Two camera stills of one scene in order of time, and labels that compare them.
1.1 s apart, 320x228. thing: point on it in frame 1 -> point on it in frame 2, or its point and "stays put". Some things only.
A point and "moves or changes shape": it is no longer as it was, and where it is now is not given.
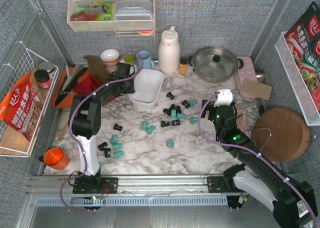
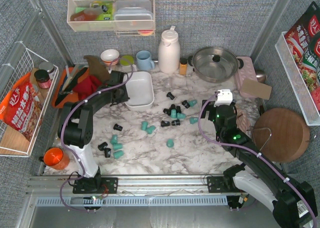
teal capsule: x=193 y=120 stays put
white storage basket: x=147 y=83 moves or changes shape
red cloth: x=87 y=85 stays put
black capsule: x=117 y=127 stays put
